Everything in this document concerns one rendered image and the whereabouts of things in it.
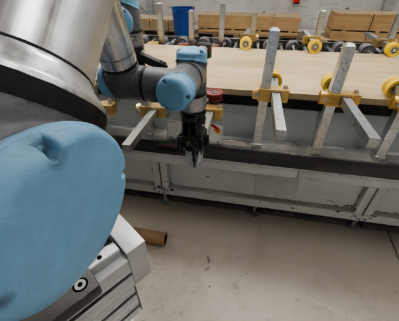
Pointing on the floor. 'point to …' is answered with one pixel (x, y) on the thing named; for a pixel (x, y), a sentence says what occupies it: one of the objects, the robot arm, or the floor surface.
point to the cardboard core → (152, 236)
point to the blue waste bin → (181, 20)
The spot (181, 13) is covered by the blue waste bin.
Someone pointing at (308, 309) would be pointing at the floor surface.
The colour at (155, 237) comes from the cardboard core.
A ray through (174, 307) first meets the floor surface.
